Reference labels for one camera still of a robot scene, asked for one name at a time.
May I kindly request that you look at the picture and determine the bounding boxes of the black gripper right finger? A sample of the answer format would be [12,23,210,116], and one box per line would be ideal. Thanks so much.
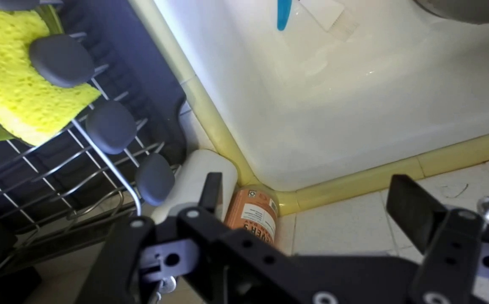
[386,175,489,304]

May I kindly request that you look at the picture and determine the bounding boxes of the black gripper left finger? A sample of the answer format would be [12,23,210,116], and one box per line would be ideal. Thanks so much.
[76,171,298,304]

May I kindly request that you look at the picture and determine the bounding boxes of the white pump soap bottle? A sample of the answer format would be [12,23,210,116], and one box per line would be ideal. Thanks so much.
[149,148,240,304]

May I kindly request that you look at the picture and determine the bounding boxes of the orange label soap bottle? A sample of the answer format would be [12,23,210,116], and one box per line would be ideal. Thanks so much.
[221,185,282,251]

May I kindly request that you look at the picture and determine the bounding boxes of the white ceramic sink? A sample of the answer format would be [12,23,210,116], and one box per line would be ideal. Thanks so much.
[127,0,489,195]

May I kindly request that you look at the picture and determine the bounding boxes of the yellow sponge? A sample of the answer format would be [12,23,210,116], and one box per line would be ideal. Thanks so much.
[0,0,103,149]

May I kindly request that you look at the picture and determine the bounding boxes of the white black striped brush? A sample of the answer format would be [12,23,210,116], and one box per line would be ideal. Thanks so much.
[298,0,347,33]

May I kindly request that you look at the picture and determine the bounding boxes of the wire dish rack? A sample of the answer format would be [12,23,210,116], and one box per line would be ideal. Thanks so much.
[0,0,189,286]

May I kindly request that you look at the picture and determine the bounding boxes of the steel kettle black handle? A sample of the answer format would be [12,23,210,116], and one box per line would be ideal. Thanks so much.
[411,0,489,26]

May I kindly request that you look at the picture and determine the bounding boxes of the blue handled dish brush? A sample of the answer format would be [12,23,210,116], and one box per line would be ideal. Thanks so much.
[274,0,296,34]

